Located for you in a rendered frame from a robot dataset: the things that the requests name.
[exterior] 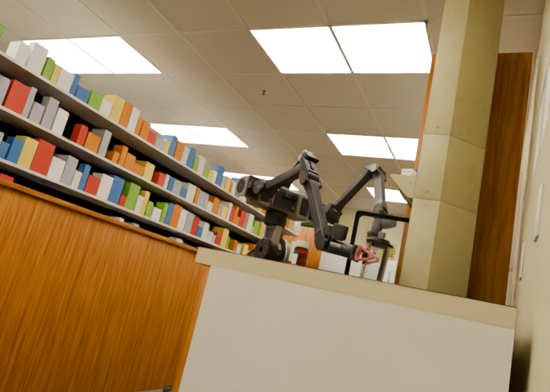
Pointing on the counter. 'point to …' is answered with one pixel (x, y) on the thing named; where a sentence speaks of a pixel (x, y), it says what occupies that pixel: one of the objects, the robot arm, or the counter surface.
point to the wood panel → (495, 176)
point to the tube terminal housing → (444, 216)
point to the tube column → (466, 60)
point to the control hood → (407, 183)
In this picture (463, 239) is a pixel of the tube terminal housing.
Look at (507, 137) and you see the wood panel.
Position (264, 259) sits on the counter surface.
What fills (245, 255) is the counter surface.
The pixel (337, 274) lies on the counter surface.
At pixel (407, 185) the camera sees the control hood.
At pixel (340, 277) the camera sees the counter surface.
